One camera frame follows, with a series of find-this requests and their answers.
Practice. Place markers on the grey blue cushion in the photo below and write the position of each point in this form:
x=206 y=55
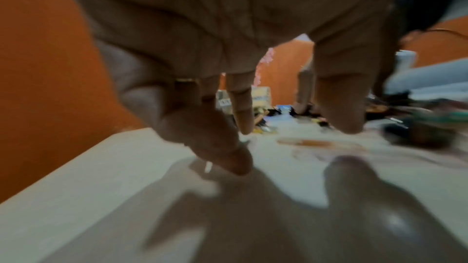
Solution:
x=431 y=77

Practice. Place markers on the pink flower decoration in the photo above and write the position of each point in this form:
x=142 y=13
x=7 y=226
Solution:
x=264 y=65

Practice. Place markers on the person's left hand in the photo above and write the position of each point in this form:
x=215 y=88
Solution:
x=219 y=25

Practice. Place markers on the brown cardboard box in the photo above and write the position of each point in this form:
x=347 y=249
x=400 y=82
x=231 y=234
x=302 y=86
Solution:
x=261 y=95

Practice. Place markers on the dark green basket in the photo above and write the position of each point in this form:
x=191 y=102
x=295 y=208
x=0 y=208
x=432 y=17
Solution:
x=427 y=127

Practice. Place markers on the person's right hand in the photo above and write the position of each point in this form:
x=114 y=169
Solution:
x=384 y=212

